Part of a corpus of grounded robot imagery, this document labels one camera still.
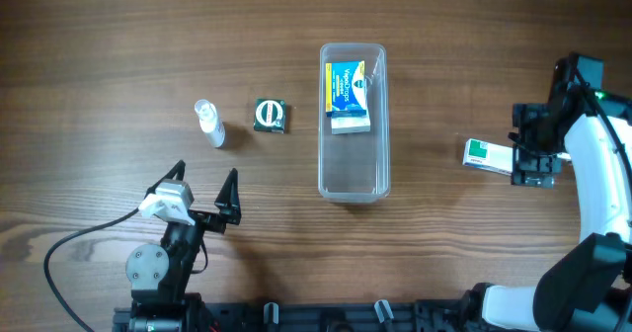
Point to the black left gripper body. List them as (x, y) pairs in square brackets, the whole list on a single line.
[(200, 218)]

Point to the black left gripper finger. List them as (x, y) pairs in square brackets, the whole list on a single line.
[(227, 200), (177, 172)]

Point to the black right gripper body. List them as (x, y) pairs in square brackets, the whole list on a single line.
[(534, 161)]

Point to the white green Panadol box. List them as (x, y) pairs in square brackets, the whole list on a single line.
[(488, 156)]

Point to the white medicine box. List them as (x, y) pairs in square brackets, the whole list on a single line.
[(345, 125)]

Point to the blue VapoDrops lozenge box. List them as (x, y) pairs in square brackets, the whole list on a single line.
[(345, 89)]

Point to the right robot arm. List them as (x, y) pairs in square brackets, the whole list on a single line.
[(593, 127)]

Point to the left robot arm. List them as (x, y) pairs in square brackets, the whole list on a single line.
[(159, 273)]

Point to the clear plastic container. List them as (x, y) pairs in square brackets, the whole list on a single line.
[(355, 167)]

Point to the white spray bottle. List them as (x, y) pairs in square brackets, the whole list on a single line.
[(210, 122)]

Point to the dark green square box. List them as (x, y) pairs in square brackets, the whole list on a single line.
[(270, 116)]

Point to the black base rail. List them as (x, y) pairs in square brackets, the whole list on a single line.
[(419, 316)]

